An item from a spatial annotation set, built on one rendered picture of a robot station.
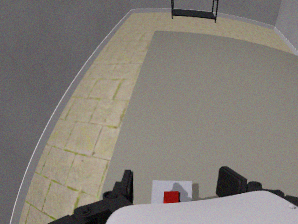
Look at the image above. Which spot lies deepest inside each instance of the white block with square holes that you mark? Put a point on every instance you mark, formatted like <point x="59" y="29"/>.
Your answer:
<point x="183" y="187"/>

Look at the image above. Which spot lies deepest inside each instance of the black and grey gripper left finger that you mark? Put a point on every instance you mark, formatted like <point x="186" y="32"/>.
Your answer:
<point x="98" y="212"/>

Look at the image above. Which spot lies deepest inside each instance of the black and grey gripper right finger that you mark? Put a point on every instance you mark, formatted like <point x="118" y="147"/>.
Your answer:
<point x="231" y="183"/>

